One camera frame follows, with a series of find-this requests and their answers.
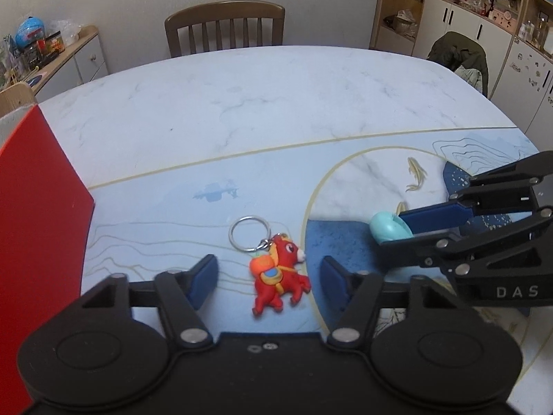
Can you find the blue globe toy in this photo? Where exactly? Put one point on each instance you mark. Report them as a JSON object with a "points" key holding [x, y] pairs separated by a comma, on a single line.
{"points": [[29, 31]]}

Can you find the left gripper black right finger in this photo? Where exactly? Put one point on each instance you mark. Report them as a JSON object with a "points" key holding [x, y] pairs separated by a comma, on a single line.
{"points": [[358, 297]]}

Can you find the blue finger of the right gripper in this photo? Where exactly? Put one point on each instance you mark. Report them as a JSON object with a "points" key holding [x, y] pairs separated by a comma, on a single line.
{"points": [[414, 250], [442, 216]]}

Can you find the wooden sideboard cabinet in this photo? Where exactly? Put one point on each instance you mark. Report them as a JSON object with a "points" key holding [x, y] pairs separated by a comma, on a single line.
{"points": [[81, 62]]}

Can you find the red horse keychain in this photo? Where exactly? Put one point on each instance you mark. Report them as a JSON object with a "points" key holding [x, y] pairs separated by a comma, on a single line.
{"points": [[274, 269]]}

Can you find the white wall cupboards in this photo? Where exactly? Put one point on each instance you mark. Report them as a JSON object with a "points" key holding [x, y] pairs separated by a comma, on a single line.
{"points": [[515, 35]]}

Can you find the teal pencil sharpener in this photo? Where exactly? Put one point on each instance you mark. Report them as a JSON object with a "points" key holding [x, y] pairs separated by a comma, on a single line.
{"points": [[389, 227]]}

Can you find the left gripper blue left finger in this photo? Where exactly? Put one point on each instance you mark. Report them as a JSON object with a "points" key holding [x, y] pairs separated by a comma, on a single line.
{"points": [[180, 297]]}

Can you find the red and white cardboard box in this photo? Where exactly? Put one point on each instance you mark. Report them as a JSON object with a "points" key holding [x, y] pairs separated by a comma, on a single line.
{"points": [[46, 211]]}

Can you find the brown wooden chair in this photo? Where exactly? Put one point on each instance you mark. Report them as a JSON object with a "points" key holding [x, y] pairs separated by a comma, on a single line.
{"points": [[224, 25]]}

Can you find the green jacket on chair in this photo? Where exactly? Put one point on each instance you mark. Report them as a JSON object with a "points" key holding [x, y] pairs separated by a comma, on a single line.
{"points": [[464, 56]]}

